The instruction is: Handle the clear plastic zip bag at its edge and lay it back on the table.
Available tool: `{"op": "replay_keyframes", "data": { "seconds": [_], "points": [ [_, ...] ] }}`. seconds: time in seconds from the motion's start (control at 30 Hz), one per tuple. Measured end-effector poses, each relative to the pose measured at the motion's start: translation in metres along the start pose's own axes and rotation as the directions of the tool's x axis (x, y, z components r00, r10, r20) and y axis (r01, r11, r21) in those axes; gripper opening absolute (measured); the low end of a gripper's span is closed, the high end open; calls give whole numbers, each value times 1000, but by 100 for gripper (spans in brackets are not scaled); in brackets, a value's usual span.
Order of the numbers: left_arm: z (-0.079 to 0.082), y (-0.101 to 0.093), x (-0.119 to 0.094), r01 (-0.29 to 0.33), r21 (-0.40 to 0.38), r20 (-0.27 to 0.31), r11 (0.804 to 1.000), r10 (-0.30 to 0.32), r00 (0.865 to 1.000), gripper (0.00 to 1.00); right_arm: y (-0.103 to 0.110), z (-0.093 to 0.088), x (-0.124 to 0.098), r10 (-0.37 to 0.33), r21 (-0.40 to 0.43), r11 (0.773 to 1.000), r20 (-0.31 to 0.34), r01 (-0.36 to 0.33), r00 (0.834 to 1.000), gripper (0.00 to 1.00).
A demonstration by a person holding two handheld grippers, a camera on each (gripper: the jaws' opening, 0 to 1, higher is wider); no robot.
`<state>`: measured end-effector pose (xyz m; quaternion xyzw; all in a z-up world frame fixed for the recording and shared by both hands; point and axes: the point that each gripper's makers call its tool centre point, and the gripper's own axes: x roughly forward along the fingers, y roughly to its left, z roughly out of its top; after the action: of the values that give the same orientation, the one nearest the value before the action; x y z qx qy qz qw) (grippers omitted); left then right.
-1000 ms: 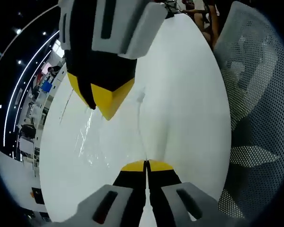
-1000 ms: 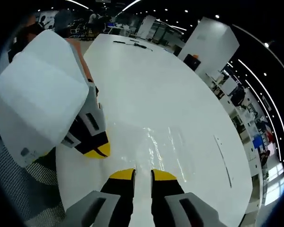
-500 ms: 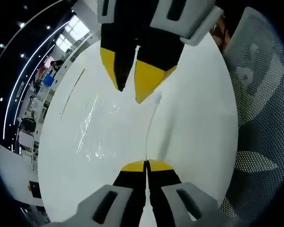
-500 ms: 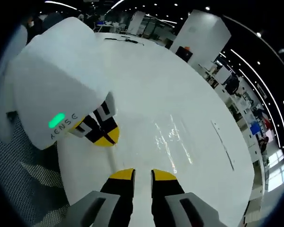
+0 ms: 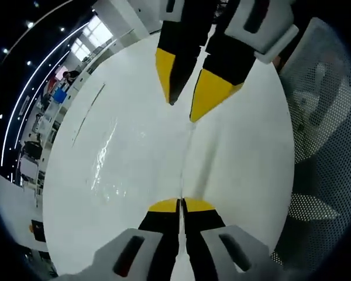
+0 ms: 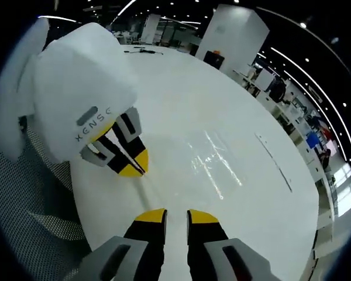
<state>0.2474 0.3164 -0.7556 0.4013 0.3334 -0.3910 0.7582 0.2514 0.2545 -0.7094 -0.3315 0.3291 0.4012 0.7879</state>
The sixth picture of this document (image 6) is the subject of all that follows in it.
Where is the thin white strip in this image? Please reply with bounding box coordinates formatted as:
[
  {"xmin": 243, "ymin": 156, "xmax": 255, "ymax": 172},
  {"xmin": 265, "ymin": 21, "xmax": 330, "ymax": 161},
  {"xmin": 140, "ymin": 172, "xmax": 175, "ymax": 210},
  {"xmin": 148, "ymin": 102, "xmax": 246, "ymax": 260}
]
[{"xmin": 254, "ymin": 132, "xmax": 294, "ymax": 193}]

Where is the blue box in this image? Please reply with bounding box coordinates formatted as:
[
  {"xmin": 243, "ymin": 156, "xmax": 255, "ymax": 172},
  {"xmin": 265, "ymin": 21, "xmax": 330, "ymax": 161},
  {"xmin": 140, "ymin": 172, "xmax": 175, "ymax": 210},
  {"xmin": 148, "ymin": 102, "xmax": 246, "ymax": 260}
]
[{"xmin": 305, "ymin": 132, "xmax": 319, "ymax": 150}]

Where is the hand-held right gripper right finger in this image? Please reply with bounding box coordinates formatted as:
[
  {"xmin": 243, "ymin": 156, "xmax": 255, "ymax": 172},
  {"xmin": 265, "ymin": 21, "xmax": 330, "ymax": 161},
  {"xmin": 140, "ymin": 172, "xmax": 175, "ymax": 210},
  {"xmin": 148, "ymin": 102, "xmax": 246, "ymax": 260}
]
[{"xmin": 186, "ymin": 208, "xmax": 279, "ymax": 281}]

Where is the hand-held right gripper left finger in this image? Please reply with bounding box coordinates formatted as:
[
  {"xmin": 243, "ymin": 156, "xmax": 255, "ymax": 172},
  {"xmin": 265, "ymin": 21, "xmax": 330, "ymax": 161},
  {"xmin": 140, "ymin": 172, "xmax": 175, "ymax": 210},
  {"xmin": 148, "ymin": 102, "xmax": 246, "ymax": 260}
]
[{"xmin": 84, "ymin": 208, "xmax": 168, "ymax": 281}]

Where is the white mesh fabric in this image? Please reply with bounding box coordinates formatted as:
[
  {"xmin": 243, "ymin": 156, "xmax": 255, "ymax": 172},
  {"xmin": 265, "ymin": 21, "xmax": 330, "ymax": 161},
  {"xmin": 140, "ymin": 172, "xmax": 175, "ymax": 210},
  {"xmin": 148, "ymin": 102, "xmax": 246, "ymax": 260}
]
[{"xmin": 0, "ymin": 124, "xmax": 92, "ymax": 281}]

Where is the stack of clear food packaging bags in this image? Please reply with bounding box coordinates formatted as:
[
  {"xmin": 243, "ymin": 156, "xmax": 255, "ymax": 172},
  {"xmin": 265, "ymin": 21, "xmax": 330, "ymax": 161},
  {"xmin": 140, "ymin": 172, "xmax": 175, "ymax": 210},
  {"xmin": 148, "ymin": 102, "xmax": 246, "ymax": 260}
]
[{"xmin": 140, "ymin": 128, "xmax": 244, "ymax": 203}]

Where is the black box appliance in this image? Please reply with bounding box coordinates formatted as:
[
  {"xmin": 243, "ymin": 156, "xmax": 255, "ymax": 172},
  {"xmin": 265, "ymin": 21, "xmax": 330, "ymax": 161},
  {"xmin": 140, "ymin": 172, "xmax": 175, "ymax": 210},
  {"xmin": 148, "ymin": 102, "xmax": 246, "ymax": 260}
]
[{"xmin": 204, "ymin": 49, "xmax": 226, "ymax": 70}]

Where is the white pillar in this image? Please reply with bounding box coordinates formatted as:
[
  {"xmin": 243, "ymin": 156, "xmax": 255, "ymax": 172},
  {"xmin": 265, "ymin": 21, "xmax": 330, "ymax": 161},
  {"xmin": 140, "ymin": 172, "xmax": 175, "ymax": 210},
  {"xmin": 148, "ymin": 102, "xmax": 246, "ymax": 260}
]
[{"xmin": 195, "ymin": 4, "xmax": 270, "ymax": 70}]

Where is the white board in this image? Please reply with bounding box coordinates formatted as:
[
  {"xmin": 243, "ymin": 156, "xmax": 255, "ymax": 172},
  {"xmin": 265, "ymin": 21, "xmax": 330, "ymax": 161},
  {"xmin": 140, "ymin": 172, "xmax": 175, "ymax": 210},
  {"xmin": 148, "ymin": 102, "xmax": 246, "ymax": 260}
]
[{"xmin": 255, "ymin": 69, "xmax": 275, "ymax": 94}]

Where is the row of white desks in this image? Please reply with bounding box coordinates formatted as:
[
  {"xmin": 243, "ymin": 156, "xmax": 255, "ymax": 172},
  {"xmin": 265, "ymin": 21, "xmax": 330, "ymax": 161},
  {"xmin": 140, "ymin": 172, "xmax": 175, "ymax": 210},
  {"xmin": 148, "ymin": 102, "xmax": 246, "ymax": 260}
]
[{"xmin": 233, "ymin": 66, "xmax": 336, "ymax": 184}]

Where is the black cable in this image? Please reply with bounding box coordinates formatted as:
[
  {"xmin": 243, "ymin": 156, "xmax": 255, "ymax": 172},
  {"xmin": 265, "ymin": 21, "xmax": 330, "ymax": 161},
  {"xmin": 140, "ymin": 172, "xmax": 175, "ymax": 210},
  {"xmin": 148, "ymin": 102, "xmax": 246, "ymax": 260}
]
[{"xmin": 123, "ymin": 46, "xmax": 164, "ymax": 56}]

